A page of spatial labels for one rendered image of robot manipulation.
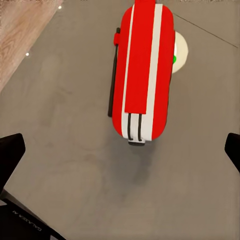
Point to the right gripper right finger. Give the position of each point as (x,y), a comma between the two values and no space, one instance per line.
(232,149)

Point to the coffee table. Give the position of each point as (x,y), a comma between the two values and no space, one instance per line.
(80,176)

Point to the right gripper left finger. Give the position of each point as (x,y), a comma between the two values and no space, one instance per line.
(12,149)

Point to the radio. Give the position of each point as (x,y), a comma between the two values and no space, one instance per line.
(142,71)

